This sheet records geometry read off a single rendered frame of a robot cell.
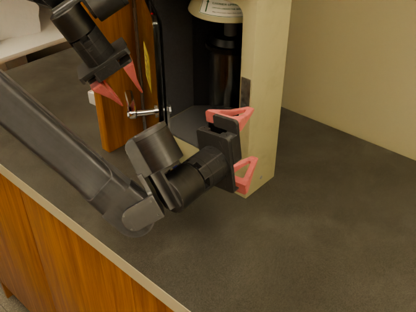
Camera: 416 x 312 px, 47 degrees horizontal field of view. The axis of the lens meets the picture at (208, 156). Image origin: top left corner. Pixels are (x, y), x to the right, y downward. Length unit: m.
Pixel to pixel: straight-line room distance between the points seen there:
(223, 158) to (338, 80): 0.68
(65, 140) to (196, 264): 0.39
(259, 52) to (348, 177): 0.43
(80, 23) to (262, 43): 0.32
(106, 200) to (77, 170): 0.06
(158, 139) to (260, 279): 0.38
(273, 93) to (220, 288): 0.40
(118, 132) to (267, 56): 0.48
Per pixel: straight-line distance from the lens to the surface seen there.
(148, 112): 0.89
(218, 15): 0.97
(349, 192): 1.15
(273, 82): 0.99
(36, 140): 0.69
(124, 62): 0.88
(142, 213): 0.68
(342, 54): 1.32
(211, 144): 0.74
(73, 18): 0.85
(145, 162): 0.68
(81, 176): 0.69
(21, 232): 1.55
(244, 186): 0.78
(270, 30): 0.92
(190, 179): 0.69
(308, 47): 1.36
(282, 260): 0.97
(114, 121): 1.22
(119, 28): 1.15
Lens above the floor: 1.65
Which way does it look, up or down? 36 degrees down
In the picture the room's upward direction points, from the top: straight up
